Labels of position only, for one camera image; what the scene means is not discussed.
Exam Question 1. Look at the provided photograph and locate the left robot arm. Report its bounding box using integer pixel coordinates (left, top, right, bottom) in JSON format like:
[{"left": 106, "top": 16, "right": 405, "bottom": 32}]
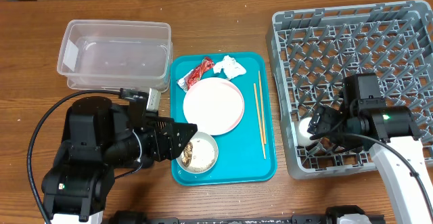
[{"left": 41, "top": 93, "right": 198, "bottom": 222}]

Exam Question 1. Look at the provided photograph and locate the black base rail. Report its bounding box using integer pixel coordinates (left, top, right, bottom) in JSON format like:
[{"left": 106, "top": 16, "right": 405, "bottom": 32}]
[{"left": 102, "top": 205, "right": 386, "bottom": 224}]

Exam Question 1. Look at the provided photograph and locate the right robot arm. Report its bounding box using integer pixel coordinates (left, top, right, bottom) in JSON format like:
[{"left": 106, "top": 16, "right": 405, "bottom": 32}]
[{"left": 307, "top": 73, "right": 432, "bottom": 223}]

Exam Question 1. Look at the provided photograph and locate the brown food scrap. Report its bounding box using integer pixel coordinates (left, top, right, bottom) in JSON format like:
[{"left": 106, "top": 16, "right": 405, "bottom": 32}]
[{"left": 182, "top": 141, "right": 193, "bottom": 167}]

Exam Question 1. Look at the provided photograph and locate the red snack wrapper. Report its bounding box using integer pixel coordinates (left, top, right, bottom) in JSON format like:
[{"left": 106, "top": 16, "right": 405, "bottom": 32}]
[{"left": 177, "top": 57, "right": 214, "bottom": 92}]

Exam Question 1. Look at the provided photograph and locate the small grey bowl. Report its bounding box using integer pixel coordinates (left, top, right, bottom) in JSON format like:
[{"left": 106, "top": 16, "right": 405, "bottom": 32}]
[{"left": 177, "top": 132, "right": 219, "bottom": 174}]

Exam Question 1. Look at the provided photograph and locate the clear plastic bin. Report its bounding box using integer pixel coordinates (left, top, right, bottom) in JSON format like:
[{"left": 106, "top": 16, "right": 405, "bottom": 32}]
[{"left": 57, "top": 20, "right": 173, "bottom": 91}]

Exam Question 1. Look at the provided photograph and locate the crumpled white napkin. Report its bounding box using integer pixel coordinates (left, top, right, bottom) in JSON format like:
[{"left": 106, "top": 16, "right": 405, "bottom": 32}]
[{"left": 212, "top": 55, "right": 246, "bottom": 81}]

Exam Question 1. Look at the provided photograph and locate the pink round plate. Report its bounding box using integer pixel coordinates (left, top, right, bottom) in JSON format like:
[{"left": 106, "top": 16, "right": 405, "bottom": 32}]
[{"left": 183, "top": 77, "right": 245, "bottom": 135}]

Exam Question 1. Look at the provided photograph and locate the white cup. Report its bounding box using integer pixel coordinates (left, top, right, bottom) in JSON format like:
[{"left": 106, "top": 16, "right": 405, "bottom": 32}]
[{"left": 294, "top": 117, "right": 321, "bottom": 147}]

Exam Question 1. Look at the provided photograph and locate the grey dishwasher rack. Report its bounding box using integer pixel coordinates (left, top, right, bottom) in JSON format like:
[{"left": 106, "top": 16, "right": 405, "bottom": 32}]
[{"left": 266, "top": 0, "right": 432, "bottom": 179}]

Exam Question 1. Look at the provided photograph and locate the teal serving tray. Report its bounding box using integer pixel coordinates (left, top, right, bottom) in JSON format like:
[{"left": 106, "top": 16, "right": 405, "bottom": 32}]
[{"left": 171, "top": 51, "right": 277, "bottom": 186}]

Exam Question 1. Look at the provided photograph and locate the left wooden chopstick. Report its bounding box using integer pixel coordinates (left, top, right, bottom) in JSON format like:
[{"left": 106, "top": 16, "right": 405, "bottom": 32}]
[{"left": 253, "top": 83, "right": 267, "bottom": 160}]

